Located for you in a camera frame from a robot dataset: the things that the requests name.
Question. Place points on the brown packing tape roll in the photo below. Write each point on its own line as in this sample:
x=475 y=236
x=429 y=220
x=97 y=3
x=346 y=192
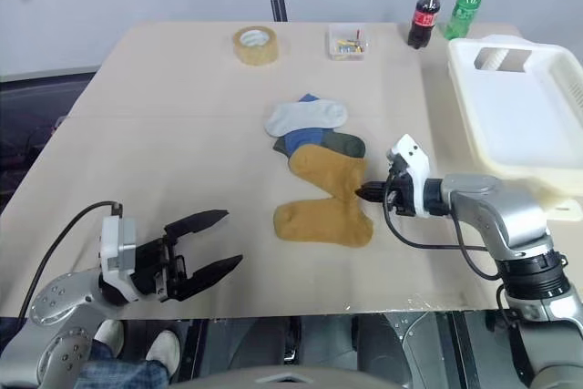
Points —
x=256 y=45

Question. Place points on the light grey sock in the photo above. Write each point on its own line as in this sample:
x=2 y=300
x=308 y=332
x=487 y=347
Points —
x=305 y=115

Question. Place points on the green bottle yellow cap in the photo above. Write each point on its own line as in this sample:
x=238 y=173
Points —
x=463 y=8

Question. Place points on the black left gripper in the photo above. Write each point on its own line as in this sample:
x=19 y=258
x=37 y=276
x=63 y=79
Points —
x=152 y=266

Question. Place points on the blue jeans leg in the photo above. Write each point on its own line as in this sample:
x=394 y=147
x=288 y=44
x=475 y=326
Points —
x=118 y=371

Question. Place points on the dark green sock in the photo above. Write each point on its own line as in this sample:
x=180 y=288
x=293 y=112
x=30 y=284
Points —
x=346 y=143

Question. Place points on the white plastic basket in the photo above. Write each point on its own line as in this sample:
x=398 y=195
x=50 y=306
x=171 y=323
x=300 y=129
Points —
x=510 y=111

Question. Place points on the grey rounded housing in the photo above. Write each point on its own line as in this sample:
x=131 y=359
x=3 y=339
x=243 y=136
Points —
x=346 y=379

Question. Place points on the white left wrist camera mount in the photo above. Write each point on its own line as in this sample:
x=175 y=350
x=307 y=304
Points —
x=111 y=243

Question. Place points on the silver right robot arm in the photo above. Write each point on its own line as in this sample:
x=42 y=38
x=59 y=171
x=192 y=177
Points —
x=505 y=220

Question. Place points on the cola bottle red cap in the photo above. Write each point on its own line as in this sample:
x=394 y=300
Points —
x=424 y=15

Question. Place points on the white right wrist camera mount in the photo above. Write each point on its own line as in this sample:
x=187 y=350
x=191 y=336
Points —
x=416 y=166

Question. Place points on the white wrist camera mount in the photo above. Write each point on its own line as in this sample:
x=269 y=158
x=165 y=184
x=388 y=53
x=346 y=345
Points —
x=111 y=243
x=416 y=166

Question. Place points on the mustard yellow sock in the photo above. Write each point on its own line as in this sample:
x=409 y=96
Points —
x=319 y=222
x=325 y=170

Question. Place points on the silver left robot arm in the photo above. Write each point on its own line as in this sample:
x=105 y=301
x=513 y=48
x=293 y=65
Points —
x=54 y=302

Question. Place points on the white shoe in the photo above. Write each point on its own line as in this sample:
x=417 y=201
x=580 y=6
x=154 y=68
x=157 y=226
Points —
x=164 y=350
x=109 y=336

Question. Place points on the blue sock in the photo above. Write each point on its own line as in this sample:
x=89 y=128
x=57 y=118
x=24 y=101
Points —
x=303 y=137

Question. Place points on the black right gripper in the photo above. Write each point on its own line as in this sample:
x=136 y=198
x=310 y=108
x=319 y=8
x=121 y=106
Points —
x=401 y=193

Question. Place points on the clear plastic small-parts box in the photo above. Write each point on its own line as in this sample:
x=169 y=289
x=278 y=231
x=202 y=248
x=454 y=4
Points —
x=348 y=42

